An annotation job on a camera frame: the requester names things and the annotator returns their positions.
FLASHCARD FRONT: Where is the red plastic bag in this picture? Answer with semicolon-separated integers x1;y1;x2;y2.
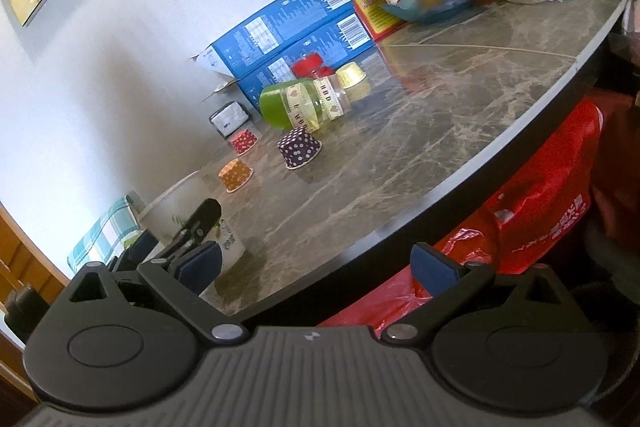
317;99;606;328

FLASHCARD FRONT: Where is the wooden furniture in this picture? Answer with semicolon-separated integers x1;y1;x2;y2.
0;201;71;343

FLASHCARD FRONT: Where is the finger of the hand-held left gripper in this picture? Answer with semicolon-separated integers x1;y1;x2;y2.
171;199;222;259
115;229;167;274

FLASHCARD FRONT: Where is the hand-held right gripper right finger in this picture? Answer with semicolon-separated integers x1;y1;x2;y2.
382;244;577;348

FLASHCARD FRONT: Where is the red polka dot paper cup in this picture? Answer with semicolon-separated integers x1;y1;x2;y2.
228;129;261;156

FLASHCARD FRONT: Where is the green lid clear plastic jar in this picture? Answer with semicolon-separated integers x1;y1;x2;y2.
258;76;354;133

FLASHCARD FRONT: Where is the red bottle cap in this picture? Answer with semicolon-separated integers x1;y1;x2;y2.
291;52;336;80

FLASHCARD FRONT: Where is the red cardboard box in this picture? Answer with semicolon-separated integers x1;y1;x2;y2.
334;0;409;43

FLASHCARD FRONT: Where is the white tissue packet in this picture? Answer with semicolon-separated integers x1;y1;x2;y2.
208;101;249;138

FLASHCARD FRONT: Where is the gold foil paper cup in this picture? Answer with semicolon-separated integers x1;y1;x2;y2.
334;61;371;103

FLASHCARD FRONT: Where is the orange polka dot paper cup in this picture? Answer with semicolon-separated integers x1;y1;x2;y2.
217;158;254;194

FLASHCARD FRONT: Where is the blue cardboard box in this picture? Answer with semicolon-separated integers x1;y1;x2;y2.
188;0;354;78
202;11;374;108

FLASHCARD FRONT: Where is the dark red cloth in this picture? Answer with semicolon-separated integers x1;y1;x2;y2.
591;91;640;234

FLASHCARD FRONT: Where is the purple polka dot paper cup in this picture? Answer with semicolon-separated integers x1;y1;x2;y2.
277;128;324;170

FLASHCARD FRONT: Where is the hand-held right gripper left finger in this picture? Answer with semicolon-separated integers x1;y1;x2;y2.
66;241;249;348

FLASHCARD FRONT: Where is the teal plaid cloth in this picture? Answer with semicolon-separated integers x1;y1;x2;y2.
67;195;144;273

